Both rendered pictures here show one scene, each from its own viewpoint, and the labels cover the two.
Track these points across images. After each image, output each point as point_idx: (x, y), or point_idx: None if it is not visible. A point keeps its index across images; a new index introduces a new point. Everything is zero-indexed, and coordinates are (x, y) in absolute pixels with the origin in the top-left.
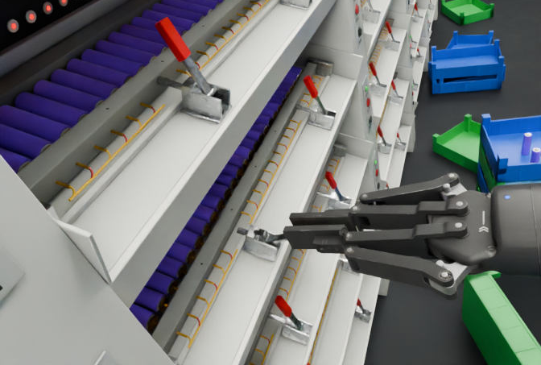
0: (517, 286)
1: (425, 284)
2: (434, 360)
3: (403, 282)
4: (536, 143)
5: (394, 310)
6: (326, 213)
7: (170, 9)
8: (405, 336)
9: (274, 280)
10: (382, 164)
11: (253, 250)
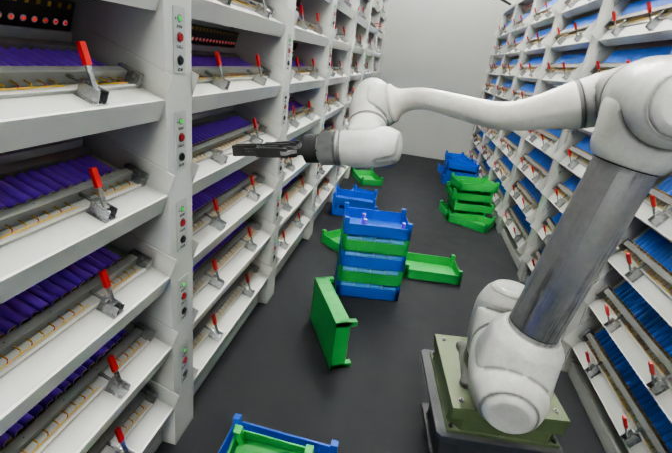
0: (347, 307)
1: (279, 155)
2: (286, 334)
3: (272, 157)
4: (369, 223)
5: (269, 311)
6: (250, 143)
7: (208, 59)
8: (272, 323)
9: (220, 170)
10: (283, 215)
11: (214, 159)
